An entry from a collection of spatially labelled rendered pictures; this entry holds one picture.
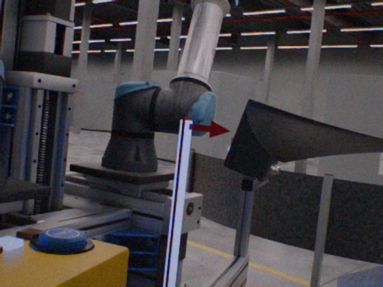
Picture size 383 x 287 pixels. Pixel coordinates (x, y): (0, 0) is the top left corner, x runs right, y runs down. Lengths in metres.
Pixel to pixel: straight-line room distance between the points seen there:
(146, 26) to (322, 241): 5.55
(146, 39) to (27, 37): 6.37
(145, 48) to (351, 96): 3.23
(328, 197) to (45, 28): 1.78
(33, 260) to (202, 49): 0.94
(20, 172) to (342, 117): 6.42
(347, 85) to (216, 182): 4.62
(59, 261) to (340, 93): 6.95
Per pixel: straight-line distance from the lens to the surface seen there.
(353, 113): 7.13
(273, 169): 1.21
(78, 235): 0.41
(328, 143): 0.62
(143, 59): 7.38
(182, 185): 0.62
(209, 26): 1.28
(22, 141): 1.04
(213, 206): 2.90
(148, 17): 7.48
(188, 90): 1.15
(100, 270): 0.38
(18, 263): 0.37
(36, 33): 1.08
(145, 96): 1.17
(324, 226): 2.48
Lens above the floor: 1.20
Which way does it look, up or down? 3 degrees down
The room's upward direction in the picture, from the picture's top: 6 degrees clockwise
